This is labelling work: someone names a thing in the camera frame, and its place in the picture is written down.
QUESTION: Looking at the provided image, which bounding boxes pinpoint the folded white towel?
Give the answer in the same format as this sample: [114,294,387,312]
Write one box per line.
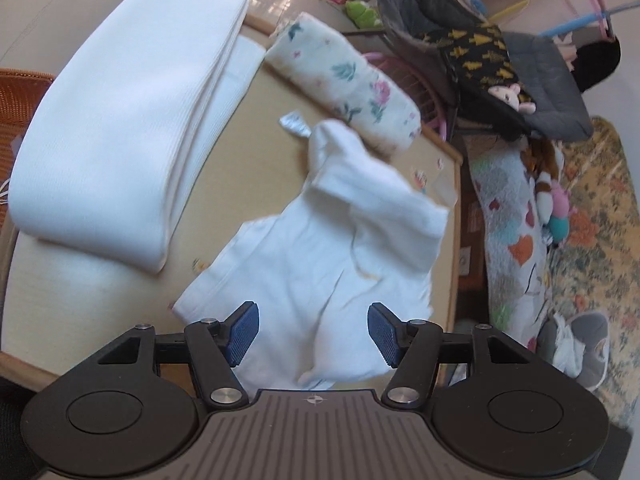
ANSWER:
[9,0,265,274]

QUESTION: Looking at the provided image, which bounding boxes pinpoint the patchwork quilt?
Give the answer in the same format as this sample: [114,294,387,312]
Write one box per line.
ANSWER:
[469,143,551,351]

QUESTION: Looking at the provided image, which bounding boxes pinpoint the wooden tray table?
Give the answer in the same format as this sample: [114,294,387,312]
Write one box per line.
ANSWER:
[1,67,462,391]

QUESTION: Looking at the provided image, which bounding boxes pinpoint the floral rolled cloth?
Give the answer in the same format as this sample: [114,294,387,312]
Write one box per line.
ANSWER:
[265,12,422,157]

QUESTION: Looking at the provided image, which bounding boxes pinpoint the orange wicker basket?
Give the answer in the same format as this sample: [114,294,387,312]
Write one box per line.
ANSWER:
[1,68,54,205]

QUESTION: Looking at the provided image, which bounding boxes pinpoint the white t-shirt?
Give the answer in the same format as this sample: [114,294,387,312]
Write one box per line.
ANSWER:
[174,119,449,392]

